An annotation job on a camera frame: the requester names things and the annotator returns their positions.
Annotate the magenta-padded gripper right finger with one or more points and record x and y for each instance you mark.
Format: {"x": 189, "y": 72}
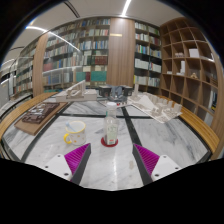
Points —
{"x": 146, "y": 158}

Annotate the wooden cubby shelf unit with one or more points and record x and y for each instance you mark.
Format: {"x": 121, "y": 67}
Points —
{"x": 190, "y": 70}

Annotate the brown model on wooden board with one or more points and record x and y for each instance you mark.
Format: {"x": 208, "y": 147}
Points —
{"x": 40, "y": 115}

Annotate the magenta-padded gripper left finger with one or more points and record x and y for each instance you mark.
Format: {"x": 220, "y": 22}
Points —
{"x": 78, "y": 158}

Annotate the dark grey architectural model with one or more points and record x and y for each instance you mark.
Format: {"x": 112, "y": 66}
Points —
{"x": 115, "y": 92}

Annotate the ceiling strip lights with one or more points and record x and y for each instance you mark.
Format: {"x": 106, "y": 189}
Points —
{"x": 126, "y": 8}

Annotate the large white architectural model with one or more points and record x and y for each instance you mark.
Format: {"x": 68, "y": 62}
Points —
{"x": 155, "y": 106}

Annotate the clear plastic drink bottle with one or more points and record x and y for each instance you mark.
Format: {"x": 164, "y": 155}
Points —
{"x": 111, "y": 128}

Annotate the flat round red coaster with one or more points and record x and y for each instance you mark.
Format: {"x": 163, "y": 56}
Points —
{"x": 104, "y": 144}

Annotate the wall bookshelf full of books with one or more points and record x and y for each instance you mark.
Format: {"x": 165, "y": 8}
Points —
{"x": 83, "y": 53}

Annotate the white architectural model with ramp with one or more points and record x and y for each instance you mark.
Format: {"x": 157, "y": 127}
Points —
{"x": 78, "y": 95}

